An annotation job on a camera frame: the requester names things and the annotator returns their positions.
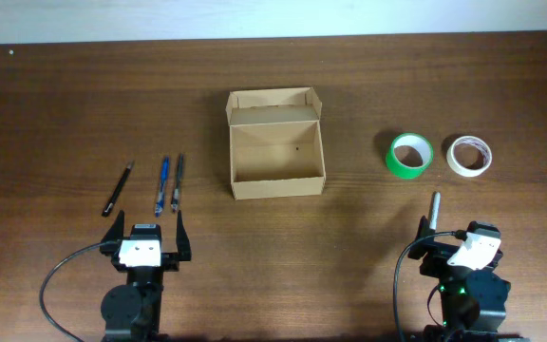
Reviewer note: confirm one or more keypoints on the dark grey pen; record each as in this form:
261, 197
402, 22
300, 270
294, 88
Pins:
177, 184

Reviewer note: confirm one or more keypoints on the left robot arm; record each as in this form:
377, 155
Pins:
131, 311

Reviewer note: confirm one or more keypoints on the open cardboard box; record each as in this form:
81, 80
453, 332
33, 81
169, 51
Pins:
276, 147

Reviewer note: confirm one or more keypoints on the white masking tape roll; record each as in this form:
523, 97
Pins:
480, 145

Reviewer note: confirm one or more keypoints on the black slim pen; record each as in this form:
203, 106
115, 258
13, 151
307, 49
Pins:
117, 190

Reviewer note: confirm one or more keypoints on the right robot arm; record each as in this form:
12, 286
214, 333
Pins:
472, 296

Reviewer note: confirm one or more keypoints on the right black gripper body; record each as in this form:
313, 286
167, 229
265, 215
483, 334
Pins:
436, 254

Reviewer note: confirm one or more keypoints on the grey black marker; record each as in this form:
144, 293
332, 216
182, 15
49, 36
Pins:
434, 210

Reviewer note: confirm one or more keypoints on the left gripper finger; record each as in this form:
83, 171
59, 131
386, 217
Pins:
112, 239
182, 240

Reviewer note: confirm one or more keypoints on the blue ballpoint pen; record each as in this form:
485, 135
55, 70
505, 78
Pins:
160, 200

